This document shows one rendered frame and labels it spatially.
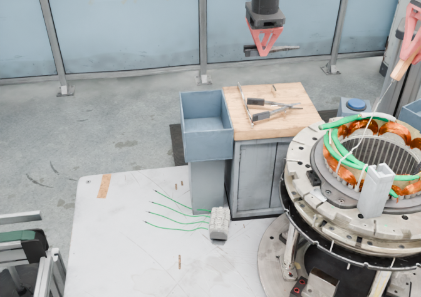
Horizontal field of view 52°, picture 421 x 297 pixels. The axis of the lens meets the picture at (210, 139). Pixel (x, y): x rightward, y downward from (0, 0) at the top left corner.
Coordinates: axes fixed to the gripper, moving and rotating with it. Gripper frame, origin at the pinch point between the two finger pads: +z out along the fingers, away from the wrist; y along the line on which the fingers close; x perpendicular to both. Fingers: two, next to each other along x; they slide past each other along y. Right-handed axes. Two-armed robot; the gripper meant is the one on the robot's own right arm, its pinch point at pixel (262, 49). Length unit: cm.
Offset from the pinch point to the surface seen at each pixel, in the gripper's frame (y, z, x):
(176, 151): -111, 118, -19
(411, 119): 11.6, 14.4, 33.2
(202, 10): -192, 66, 7
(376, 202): 42.6, 5.4, 8.6
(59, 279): 12, 59, -56
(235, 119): 9.0, 12.0, -7.3
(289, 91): -1.4, 12.4, 8.0
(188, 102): -4.1, 15.0, -16.6
